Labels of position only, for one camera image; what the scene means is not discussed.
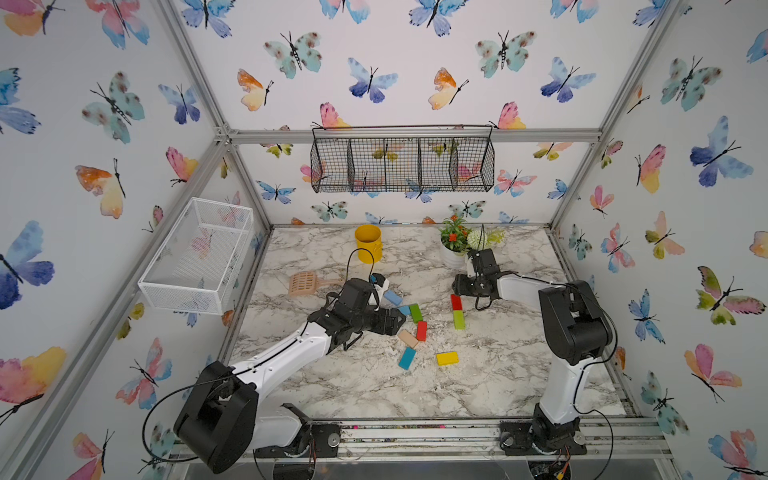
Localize red block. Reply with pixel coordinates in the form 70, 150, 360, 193
416, 321, 428, 342
451, 294, 463, 311

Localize lime green block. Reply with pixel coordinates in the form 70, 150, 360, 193
452, 310, 466, 330

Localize teal block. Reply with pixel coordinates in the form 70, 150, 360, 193
398, 347, 416, 370

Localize yellow block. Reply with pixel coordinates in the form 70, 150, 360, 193
436, 351, 460, 366

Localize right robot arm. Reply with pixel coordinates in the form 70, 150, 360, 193
452, 249, 614, 456

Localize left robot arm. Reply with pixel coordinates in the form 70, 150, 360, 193
173, 273, 406, 474

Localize potted flower plant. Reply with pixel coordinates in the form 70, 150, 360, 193
439, 215, 505, 270

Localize light blue block upper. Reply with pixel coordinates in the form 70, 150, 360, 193
384, 290, 403, 306

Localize pink plastic scoop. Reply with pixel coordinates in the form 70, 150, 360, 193
288, 271, 342, 297

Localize natural wood block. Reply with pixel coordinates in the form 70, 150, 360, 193
397, 330, 419, 349

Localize dark green block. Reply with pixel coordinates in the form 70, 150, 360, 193
409, 304, 423, 323

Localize yellow cup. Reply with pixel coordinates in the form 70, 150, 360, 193
355, 224, 383, 265

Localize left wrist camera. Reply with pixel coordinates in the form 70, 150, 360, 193
370, 273, 390, 296

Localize black wire wall basket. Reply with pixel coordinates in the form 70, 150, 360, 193
305, 125, 496, 194

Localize white mesh wall basket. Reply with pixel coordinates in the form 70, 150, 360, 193
138, 197, 254, 315

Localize aluminium front rail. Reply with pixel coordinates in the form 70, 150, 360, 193
257, 416, 673, 463

